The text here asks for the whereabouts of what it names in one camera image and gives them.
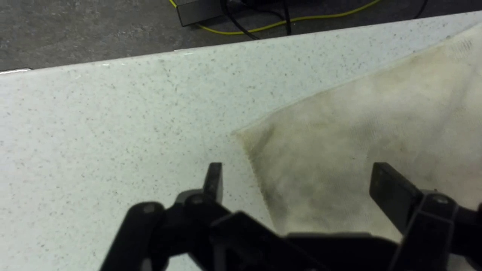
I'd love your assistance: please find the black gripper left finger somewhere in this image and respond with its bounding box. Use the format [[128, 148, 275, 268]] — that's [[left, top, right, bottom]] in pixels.
[[98, 161, 284, 271]]

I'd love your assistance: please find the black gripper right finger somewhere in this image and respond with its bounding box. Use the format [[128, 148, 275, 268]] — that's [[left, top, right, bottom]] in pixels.
[[369, 163, 482, 271]]

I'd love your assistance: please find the stained beige towel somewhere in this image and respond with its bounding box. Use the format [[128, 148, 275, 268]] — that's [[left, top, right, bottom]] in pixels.
[[240, 26, 482, 240]]

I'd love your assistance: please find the yellow cable on floor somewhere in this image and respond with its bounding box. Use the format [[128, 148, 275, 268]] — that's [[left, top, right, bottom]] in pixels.
[[169, 0, 383, 38]]

